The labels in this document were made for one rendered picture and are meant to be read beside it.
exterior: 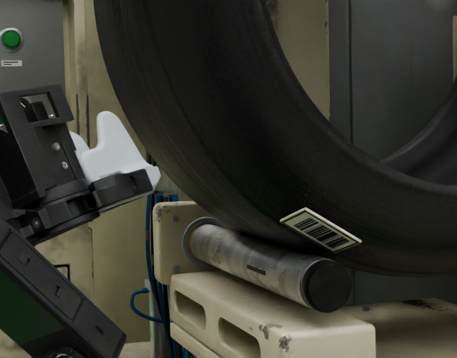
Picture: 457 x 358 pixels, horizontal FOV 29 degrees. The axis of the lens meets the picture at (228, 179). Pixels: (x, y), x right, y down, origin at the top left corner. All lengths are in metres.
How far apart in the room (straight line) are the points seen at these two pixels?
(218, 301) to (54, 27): 0.62
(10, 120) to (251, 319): 0.39
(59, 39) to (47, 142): 0.86
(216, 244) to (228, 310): 0.12
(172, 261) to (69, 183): 0.57
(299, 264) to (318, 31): 0.46
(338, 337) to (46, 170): 0.36
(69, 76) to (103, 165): 0.83
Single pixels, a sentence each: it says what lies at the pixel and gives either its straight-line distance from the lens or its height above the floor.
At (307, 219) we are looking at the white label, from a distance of 0.75.
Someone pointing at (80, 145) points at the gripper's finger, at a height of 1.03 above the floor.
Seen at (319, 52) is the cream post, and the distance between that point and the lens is 1.16.
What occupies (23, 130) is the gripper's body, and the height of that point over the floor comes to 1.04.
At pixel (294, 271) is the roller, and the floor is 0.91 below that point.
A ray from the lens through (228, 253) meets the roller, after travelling 0.93.
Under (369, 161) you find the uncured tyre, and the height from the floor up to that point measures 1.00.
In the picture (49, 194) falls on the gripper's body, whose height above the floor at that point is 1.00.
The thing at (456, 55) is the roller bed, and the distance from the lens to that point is 1.40.
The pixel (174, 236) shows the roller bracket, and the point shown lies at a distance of 1.06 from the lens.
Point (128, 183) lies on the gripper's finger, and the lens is 0.53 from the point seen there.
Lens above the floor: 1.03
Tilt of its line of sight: 3 degrees down
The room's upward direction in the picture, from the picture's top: 1 degrees counter-clockwise
